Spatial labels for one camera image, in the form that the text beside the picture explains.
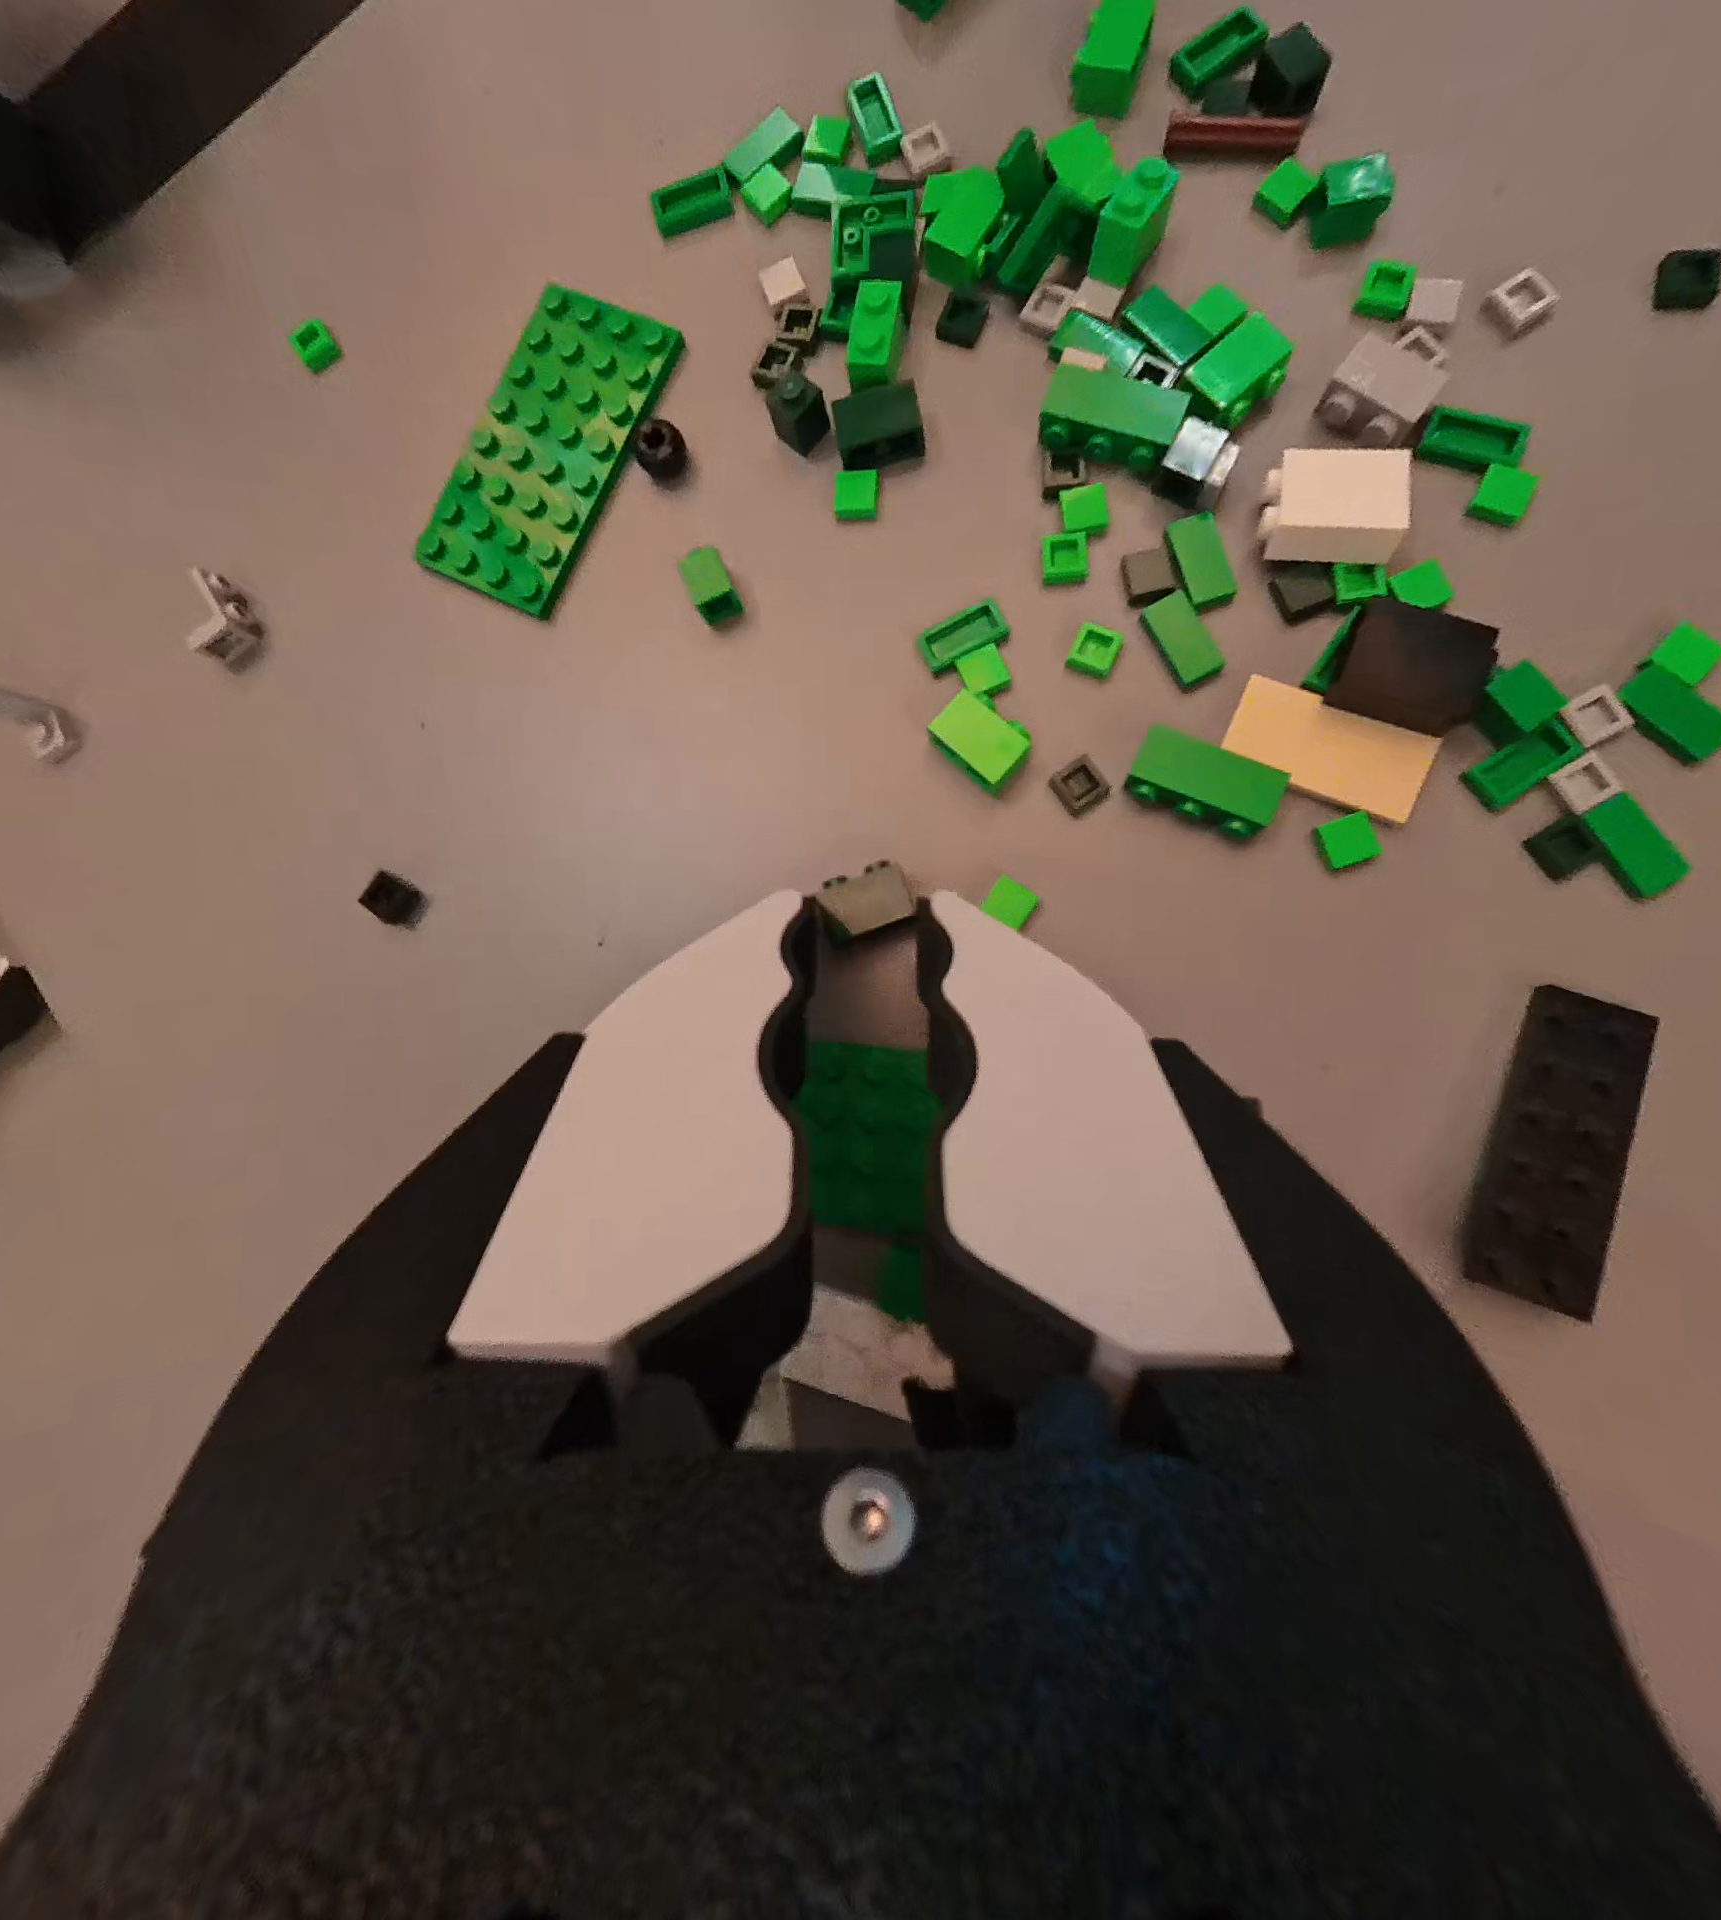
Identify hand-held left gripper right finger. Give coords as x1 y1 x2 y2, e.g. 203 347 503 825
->
927 891 1290 1375

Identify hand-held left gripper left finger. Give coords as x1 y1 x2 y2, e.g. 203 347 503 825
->
444 889 819 1375

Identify green grey lego build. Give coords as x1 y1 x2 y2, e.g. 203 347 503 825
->
797 1036 952 1412

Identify dark olive lego brick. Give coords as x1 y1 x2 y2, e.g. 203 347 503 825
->
814 859 922 944

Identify pile of green lego bricks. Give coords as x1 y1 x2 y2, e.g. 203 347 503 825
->
650 0 1721 931

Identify black lego plate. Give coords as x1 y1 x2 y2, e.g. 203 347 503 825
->
1460 984 1661 1326

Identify tan lego tile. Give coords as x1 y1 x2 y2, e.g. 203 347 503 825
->
1220 672 1446 829

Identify black lego tile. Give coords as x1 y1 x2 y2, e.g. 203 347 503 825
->
1321 600 1499 738

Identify white lego brick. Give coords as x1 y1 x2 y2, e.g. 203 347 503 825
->
1258 445 1416 566

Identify green lego plate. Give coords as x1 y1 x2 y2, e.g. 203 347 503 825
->
413 280 688 624

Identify brown lego bar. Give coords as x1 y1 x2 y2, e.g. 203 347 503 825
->
1163 111 1311 160

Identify dark blurred object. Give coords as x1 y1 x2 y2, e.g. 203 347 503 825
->
0 0 368 290

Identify grey lego bracket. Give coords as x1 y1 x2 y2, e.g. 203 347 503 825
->
185 563 271 671
0 682 82 766

